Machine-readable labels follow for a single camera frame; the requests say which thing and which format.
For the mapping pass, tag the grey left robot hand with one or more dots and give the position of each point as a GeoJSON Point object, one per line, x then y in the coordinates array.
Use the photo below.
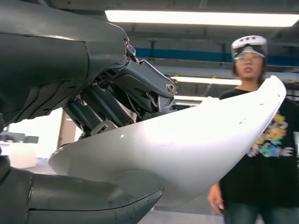
{"type": "Point", "coordinates": [47, 61]}

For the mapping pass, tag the ceiling light strip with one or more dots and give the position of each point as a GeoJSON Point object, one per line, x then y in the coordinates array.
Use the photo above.
{"type": "Point", "coordinates": [198, 18]}
{"type": "Point", "coordinates": [189, 98]}
{"type": "Point", "coordinates": [210, 81]}

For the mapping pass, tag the white VR headset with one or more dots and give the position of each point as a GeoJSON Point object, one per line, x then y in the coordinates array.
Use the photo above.
{"type": "Point", "coordinates": [248, 41]}

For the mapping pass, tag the person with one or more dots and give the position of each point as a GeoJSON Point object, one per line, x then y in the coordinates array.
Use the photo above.
{"type": "Point", "coordinates": [257, 182]}

